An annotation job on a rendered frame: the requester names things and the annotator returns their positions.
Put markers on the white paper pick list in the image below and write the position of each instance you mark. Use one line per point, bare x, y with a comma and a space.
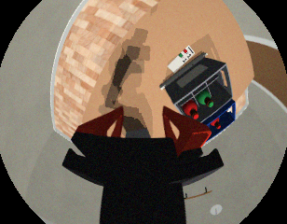
181, 59

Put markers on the blue crate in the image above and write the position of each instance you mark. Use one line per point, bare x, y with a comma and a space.
225, 119

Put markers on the dark grey crate with dividers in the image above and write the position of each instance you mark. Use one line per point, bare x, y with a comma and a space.
193, 80

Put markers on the green bottle with pale green label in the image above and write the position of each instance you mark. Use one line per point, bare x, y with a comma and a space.
204, 98

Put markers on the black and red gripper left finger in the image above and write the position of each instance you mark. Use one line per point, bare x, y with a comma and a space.
100, 125

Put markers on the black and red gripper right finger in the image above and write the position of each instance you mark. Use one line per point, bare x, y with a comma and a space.
192, 134

